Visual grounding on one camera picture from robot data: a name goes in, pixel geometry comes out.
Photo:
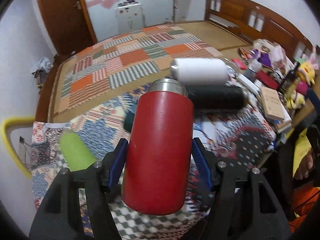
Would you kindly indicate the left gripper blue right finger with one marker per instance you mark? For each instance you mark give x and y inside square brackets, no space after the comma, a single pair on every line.
[265,218]

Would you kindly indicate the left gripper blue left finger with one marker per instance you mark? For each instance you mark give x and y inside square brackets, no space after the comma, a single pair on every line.
[59,217]

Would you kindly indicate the red thermos cup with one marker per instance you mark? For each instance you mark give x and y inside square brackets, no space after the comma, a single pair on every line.
[158,159]

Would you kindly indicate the orange sleeve forearm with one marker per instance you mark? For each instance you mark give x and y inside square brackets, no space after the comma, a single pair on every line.
[303,201]

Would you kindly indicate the green plastic cup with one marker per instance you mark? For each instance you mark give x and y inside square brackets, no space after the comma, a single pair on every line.
[74,150]

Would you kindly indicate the dark teal cup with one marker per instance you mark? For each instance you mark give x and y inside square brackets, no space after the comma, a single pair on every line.
[128,121]

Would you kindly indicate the white thermos cup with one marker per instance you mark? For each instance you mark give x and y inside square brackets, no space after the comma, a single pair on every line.
[199,71]

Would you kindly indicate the beige book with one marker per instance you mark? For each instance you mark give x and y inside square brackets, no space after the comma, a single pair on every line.
[272,106]

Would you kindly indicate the dark glass bottle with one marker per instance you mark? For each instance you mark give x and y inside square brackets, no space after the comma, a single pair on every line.
[289,78]

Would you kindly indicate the yellow plush toy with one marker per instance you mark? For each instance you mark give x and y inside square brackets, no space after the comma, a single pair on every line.
[306,70]

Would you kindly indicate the checkered green white cloth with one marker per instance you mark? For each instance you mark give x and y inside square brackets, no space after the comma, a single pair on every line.
[134,225]

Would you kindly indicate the red box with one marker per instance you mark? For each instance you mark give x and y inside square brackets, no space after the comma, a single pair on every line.
[267,80]

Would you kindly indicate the colourful patterned cloth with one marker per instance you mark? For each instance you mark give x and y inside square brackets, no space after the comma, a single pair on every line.
[240,137]

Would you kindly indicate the plush doll purple dress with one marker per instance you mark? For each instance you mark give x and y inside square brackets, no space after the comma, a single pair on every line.
[271,55]

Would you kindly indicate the black thermos flask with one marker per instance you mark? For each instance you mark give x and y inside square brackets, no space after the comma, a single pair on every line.
[217,98]

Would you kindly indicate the wooden bed headboard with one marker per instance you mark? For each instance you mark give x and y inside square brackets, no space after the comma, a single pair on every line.
[250,21]

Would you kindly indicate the patchwork striped bed mat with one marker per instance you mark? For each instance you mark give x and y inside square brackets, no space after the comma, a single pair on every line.
[122,59]

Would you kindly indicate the pile of clothes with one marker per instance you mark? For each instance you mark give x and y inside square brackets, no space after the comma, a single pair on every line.
[41,70]

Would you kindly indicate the white suitcase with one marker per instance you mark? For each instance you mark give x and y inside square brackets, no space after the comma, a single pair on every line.
[129,16]

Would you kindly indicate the brown wooden door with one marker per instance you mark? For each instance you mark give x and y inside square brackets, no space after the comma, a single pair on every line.
[66,25]

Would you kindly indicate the frosted sliding wardrobe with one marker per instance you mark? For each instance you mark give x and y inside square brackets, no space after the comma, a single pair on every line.
[112,17]

